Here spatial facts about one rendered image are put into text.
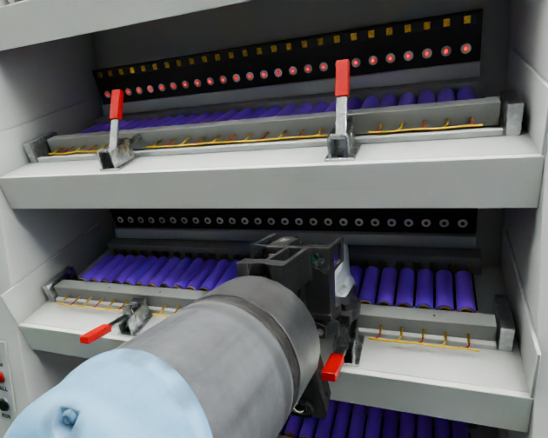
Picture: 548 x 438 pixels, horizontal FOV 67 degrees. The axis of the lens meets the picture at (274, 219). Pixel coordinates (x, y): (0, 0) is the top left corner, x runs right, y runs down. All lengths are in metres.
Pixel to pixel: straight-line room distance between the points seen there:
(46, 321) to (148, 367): 0.48
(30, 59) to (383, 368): 0.60
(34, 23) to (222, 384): 0.50
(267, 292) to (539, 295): 0.23
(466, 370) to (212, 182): 0.30
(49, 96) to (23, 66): 0.05
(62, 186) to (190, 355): 0.40
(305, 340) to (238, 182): 0.21
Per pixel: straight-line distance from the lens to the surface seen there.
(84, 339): 0.50
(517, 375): 0.44
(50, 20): 0.58
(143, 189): 0.48
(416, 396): 0.44
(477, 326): 0.45
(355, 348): 0.43
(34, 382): 0.72
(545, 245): 0.39
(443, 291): 0.49
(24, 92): 0.69
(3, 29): 0.64
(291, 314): 0.26
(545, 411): 0.44
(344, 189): 0.39
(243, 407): 0.20
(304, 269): 0.33
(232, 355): 0.20
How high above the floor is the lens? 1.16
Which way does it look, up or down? 8 degrees down
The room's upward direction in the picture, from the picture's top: 3 degrees counter-clockwise
